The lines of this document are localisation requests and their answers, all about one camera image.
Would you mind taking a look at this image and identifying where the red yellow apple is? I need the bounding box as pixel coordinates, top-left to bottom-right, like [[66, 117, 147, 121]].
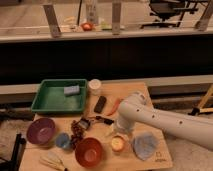
[[111, 138, 124, 151]]

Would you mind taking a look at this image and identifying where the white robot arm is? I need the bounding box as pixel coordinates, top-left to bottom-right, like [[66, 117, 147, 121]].
[[114, 91, 213, 151]]

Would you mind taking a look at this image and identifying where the small metal cup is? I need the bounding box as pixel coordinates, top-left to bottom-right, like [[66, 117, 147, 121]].
[[110, 136, 125, 152]]

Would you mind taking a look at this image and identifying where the small blue cup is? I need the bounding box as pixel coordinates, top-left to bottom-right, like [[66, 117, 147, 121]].
[[55, 133, 70, 150]]

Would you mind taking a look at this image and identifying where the black rectangular block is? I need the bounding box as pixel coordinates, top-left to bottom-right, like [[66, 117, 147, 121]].
[[94, 96, 107, 113]]

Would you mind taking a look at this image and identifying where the orange carrot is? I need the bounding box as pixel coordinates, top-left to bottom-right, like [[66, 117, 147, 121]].
[[107, 98, 123, 116]]

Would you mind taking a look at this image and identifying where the blue sponge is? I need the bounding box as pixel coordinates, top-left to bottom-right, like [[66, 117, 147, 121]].
[[64, 85, 80, 95]]

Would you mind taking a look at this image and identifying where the metal binder clip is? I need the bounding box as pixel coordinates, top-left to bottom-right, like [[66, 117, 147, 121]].
[[79, 118, 91, 130]]

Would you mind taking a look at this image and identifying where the dark grape bunch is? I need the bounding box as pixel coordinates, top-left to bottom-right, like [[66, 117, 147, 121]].
[[70, 121, 84, 149]]

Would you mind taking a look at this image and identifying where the green plastic tray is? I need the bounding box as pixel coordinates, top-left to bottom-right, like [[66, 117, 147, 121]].
[[31, 79, 87, 114]]

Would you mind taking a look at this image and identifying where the red object on ledge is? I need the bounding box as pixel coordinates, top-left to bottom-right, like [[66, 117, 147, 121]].
[[81, 22, 93, 31]]

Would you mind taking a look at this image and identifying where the light blue cloth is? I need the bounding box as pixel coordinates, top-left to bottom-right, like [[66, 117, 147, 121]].
[[132, 132, 158, 161]]

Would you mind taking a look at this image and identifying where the red orange bowl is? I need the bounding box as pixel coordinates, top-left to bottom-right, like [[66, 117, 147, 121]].
[[75, 137, 103, 168]]

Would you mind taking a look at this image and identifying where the purple bowl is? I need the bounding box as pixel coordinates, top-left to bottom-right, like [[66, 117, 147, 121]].
[[26, 118, 56, 145]]

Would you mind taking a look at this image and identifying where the wooden yellow stand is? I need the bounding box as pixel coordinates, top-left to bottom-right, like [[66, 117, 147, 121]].
[[190, 84, 213, 116]]

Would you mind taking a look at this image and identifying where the black office chair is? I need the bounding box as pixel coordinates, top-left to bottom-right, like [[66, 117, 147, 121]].
[[141, 0, 208, 29]]

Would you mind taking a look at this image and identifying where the black handled tool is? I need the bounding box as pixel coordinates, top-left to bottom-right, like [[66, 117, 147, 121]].
[[95, 116, 114, 125]]

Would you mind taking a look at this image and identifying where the black chair frame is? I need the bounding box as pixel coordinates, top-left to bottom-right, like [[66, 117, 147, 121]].
[[0, 133, 26, 171]]

